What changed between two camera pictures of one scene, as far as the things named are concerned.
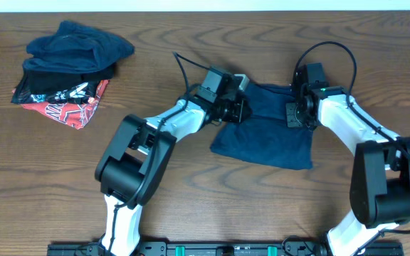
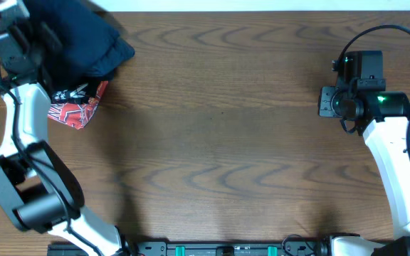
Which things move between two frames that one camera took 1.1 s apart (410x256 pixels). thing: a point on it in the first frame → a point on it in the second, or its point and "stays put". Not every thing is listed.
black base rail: (229, 247) stays put
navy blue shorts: (264, 137) → (91, 44)
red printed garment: (75, 114) stays put
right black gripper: (291, 121) → (325, 104)
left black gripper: (239, 107) → (48, 37)
